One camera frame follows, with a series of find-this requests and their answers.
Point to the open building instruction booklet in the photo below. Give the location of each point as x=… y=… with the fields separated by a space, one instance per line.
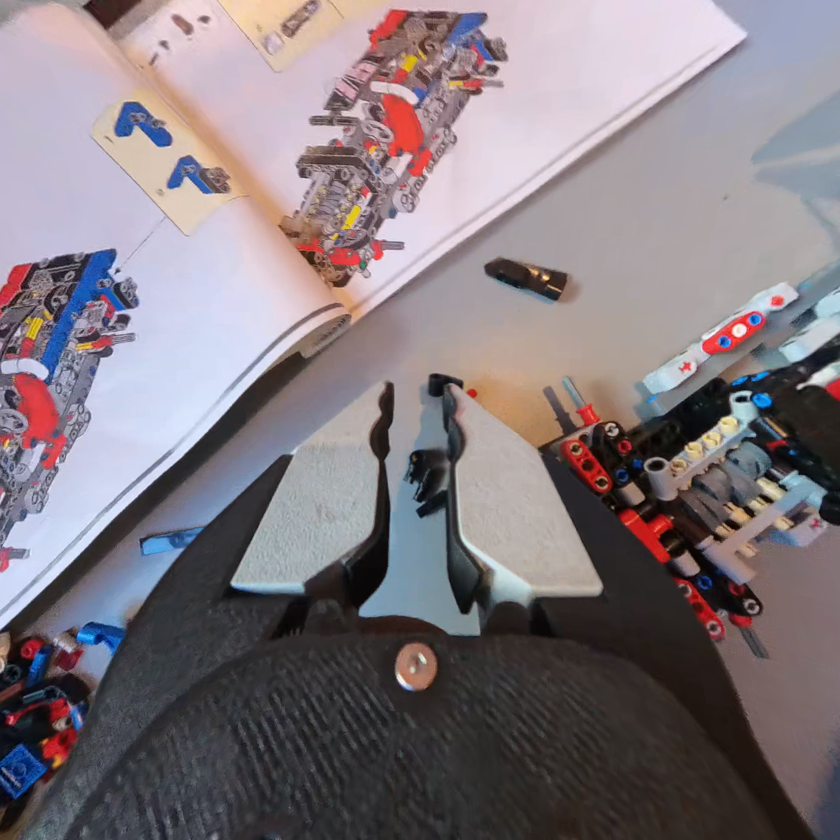
x=216 y=216

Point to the small black connector piece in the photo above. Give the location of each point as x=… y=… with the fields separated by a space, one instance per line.
x=426 y=469

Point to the partly built brick vehicle model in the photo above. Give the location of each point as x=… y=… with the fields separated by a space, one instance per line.
x=715 y=472

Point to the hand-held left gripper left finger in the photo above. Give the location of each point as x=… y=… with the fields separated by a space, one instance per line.
x=315 y=505

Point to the black cylindrical brick piece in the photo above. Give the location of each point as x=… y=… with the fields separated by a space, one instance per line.
x=528 y=278

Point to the blue angled brick piece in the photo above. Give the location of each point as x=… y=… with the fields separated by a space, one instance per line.
x=100 y=635

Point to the pile of loose brick pieces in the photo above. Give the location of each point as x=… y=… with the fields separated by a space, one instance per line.
x=36 y=705

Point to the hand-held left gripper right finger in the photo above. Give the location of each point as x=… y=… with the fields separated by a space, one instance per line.
x=518 y=512

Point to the blue flat brick beam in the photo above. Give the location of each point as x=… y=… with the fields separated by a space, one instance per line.
x=169 y=540

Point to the black clip brick piece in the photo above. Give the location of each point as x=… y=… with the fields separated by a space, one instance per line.
x=438 y=384

